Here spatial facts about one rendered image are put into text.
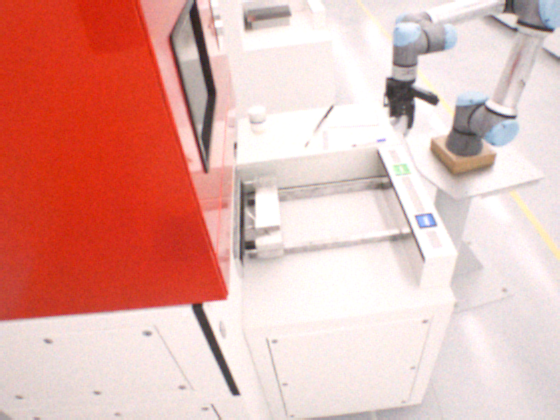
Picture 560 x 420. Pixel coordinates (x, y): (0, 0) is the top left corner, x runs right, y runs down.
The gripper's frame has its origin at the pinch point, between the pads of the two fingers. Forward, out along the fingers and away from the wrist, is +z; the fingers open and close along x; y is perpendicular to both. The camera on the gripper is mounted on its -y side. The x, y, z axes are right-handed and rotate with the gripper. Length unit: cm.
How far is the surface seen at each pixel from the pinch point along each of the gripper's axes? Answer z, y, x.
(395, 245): 28.7, 7.8, 21.3
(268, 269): 29, 50, 24
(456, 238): 69, -34, -13
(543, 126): 111, -175, -156
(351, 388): 77, 26, 46
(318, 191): 26.2, 29.4, -8.0
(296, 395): 78, 47, 46
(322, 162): 18.4, 26.4, -15.1
